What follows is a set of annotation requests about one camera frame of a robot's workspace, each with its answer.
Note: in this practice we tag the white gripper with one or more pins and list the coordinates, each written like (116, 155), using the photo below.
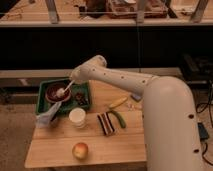
(81, 74)

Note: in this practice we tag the white dish brush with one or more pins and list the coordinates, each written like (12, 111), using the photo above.
(61, 92)

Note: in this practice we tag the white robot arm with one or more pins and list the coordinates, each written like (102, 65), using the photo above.
(168, 109)

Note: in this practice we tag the purple bowl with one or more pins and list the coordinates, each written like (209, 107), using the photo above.
(52, 95)

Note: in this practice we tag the green plastic tray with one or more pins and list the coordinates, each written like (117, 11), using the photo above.
(43, 105)

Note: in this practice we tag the dark red grape bunch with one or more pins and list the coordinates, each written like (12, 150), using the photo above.
(80, 98)

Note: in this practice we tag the yellow banana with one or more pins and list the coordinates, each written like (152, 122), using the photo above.
(117, 102)

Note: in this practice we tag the white plastic cup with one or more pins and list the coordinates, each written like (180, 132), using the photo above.
(77, 116)

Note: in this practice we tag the blue sponge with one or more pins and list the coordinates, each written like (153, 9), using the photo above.
(135, 97)

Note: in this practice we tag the green cucumber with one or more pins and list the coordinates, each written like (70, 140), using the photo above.
(119, 118)

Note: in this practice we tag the red yellow apple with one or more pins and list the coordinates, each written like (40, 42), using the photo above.
(80, 150)

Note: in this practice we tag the black foot pedal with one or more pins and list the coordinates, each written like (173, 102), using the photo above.
(203, 132)

